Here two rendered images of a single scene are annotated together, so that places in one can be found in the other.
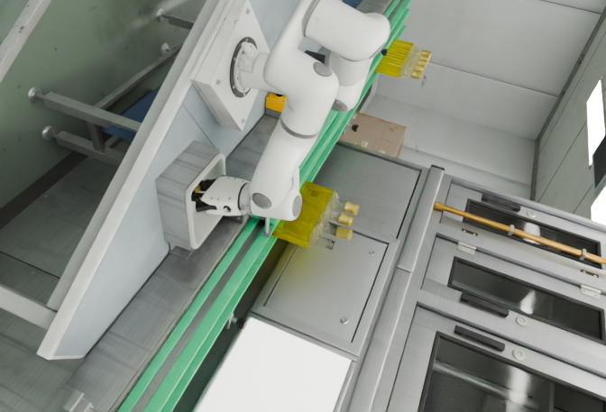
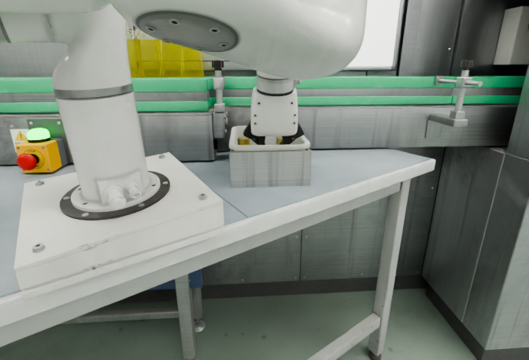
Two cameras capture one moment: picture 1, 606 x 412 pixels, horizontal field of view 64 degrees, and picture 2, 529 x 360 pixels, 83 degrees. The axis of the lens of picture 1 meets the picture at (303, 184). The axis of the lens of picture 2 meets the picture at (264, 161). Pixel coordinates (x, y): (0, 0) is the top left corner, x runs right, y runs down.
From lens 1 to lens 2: 90 cm
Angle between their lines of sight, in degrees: 48
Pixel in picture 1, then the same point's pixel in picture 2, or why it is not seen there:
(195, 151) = (248, 175)
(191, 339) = (352, 87)
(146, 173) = (323, 193)
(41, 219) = (264, 266)
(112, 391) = (412, 114)
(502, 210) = not seen: outside the picture
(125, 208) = (356, 185)
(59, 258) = not seen: hidden behind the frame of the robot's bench
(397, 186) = not seen: outside the picture
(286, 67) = (364, 2)
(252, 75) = (141, 167)
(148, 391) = (399, 93)
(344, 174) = (44, 55)
